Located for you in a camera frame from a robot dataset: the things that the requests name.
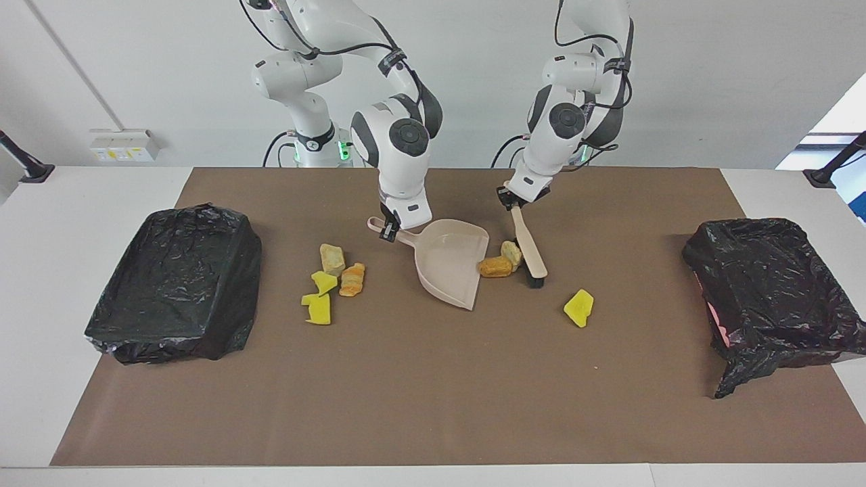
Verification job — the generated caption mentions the beige brush black bristles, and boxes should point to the beige brush black bristles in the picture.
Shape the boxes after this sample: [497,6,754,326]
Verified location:
[511,205,549,289]

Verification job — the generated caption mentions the orange striped croissant piece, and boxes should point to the orange striped croissant piece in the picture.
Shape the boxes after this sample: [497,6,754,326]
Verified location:
[338,262,366,298]

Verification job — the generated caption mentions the beige plastic dustpan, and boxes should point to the beige plastic dustpan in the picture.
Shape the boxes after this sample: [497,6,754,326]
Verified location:
[367,216,490,312]

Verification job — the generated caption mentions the large notched yellow sponge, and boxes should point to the large notched yellow sponge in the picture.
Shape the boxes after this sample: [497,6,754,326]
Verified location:
[301,293,333,326]

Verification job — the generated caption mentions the yellow cheese wedge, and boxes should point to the yellow cheese wedge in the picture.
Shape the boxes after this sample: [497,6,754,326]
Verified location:
[564,289,595,329]

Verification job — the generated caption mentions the bin fully wrapped black bag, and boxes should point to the bin fully wrapped black bag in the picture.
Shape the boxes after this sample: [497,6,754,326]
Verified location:
[85,203,263,366]

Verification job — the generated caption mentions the pink bin with black bag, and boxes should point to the pink bin with black bag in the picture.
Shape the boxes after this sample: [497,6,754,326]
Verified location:
[681,217,866,400]

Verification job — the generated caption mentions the brown table mat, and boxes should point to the brown table mat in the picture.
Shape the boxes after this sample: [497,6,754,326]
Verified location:
[51,167,866,467]

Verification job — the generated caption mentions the black clamp stand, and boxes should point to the black clamp stand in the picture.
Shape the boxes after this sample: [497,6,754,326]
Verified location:
[803,131,866,189]
[0,130,55,184]

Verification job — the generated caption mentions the left arm base cable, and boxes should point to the left arm base cable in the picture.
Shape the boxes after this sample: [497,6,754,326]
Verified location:
[492,134,535,168]

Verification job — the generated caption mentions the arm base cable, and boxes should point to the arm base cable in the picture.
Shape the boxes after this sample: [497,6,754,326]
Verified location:
[492,134,535,168]
[263,132,298,168]

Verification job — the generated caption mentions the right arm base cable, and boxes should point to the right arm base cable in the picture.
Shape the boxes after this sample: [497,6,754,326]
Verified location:
[263,132,298,168]

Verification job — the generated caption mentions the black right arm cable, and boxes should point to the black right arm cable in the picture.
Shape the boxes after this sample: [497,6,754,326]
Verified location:
[238,0,407,65]

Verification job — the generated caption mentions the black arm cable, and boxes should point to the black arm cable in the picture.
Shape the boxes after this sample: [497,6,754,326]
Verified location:
[238,0,407,65]
[553,0,633,109]

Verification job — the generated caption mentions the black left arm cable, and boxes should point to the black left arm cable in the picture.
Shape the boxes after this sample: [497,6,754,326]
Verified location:
[553,0,633,109]

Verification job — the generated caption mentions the white wall socket box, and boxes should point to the white wall socket box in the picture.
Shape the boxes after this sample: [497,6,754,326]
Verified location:
[89,129,160,163]

